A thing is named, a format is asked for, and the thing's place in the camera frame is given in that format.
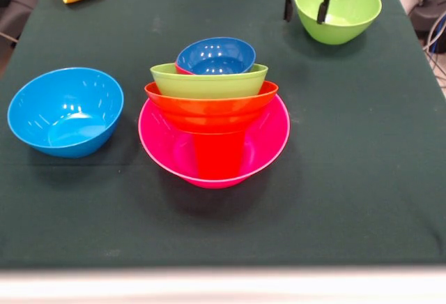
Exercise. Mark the orange bowl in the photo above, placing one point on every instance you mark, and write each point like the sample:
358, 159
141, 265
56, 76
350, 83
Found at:
212, 115

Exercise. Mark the dark green tablecloth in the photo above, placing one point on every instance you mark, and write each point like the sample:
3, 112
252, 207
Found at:
104, 213

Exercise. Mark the green bowl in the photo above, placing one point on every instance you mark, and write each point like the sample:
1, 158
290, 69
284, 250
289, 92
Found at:
209, 86
348, 14

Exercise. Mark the small crimson bowl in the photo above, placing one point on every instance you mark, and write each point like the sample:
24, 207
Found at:
182, 69

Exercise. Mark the large pink bowl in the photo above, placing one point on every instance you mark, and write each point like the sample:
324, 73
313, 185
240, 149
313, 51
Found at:
268, 136

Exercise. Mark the dark blue bowl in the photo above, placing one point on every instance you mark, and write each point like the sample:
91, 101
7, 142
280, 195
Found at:
216, 56

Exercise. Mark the red cup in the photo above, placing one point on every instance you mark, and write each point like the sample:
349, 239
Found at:
217, 157

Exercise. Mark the light blue bowl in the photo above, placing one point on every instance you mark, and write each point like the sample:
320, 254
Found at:
66, 112

